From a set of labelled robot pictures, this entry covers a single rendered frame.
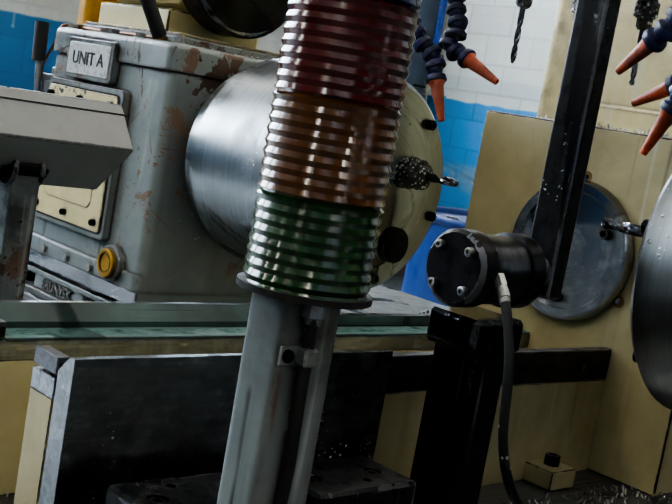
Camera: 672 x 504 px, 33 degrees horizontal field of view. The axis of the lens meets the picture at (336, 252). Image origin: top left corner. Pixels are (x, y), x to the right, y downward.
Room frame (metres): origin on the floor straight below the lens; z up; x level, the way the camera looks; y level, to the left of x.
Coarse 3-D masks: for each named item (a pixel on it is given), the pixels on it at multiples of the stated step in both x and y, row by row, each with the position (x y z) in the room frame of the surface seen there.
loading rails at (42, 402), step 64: (0, 320) 0.78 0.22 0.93; (64, 320) 0.85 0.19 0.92; (128, 320) 0.89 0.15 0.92; (192, 320) 0.93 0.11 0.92; (384, 320) 1.09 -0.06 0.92; (0, 384) 0.78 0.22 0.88; (64, 384) 0.70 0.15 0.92; (128, 384) 0.72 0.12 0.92; (192, 384) 0.76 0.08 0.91; (384, 384) 0.89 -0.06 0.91; (576, 384) 1.09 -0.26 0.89; (0, 448) 0.79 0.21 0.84; (64, 448) 0.70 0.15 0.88; (128, 448) 0.73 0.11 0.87; (192, 448) 0.77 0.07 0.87; (320, 448) 0.85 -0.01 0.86; (384, 448) 0.91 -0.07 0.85; (512, 448) 1.04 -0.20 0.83; (576, 448) 1.11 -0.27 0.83
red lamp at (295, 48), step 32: (320, 0) 0.50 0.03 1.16; (352, 0) 0.49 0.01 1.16; (288, 32) 0.51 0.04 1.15; (320, 32) 0.49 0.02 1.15; (352, 32) 0.49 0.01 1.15; (384, 32) 0.50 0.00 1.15; (288, 64) 0.50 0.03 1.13; (320, 64) 0.49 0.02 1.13; (352, 64) 0.49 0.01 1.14; (384, 64) 0.50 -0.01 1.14; (320, 96) 0.49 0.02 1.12; (352, 96) 0.49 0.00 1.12; (384, 96) 0.50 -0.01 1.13
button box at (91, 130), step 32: (0, 96) 0.93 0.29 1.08; (32, 96) 0.95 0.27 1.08; (64, 96) 0.98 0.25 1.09; (0, 128) 0.91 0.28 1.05; (32, 128) 0.93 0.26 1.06; (64, 128) 0.96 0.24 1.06; (96, 128) 0.98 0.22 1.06; (0, 160) 0.94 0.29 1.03; (32, 160) 0.96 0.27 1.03; (64, 160) 0.97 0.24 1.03; (96, 160) 0.99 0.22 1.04
